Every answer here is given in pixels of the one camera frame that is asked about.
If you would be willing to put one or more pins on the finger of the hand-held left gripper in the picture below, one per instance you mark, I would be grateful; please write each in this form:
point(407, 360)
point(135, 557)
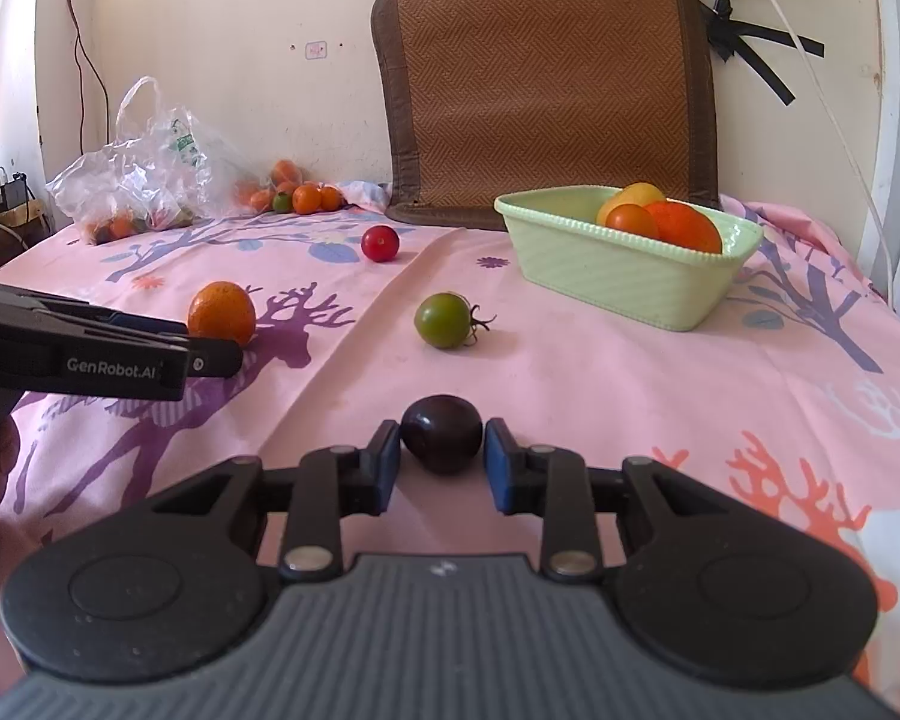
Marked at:
point(217, 358)
point(150, 324)

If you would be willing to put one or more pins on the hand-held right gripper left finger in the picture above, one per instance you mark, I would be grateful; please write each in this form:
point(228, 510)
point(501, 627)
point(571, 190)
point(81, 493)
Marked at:
point(388, 465)

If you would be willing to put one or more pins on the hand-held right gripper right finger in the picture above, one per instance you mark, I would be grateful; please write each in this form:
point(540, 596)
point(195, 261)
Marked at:
point(497, 465)

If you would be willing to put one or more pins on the dark purple tomato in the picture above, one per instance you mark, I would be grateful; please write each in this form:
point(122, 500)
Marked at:
point(441, 435)

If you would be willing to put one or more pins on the green tomato with stem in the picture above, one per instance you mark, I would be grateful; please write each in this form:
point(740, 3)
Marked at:
point(441, 320)

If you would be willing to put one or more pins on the red tomato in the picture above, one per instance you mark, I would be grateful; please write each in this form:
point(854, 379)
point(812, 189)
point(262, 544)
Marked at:
point(380, 243)

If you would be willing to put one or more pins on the light green plastic basket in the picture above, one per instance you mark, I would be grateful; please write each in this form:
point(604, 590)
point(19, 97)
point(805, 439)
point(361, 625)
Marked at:
point(607, 277)

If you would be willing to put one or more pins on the orange tomato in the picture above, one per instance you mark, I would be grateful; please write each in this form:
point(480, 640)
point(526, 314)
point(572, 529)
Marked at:
point(631, 221)

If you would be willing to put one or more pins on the large orange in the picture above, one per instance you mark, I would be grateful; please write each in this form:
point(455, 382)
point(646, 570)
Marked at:
point(686, 229)

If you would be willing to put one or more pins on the yellow lemon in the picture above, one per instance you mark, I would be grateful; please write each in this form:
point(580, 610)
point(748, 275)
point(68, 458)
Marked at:
point(634, 195)

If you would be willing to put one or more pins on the pink printed blanket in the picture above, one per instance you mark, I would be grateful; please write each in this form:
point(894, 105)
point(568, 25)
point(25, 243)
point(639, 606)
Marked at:
point(607, 390)

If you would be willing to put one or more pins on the clear plastic bag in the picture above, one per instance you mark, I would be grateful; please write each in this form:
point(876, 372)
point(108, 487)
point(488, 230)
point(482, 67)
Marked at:
point(142, 172)

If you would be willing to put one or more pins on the small orange kumquat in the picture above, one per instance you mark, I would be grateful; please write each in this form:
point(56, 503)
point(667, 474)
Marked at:
point(261, 199)
point(285, 170)
point(330, 197)
point(306, 199)

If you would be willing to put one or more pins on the black adapter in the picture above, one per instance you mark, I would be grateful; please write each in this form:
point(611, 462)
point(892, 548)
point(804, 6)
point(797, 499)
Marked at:
point(13, 191)

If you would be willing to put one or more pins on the tiny green fruit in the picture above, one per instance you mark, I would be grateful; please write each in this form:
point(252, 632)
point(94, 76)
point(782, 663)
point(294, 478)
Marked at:
point(282, 203)

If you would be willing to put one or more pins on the brown woven seat mat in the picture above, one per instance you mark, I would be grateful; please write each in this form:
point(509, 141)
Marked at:
point(540, 90)

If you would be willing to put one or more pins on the black tape strip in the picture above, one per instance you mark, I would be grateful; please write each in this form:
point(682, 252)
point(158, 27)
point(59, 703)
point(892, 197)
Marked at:
point(780, 40)
point(765, 71)

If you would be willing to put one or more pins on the small pink wall sticker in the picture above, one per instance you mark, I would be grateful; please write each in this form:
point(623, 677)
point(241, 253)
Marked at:
point(315, 50)

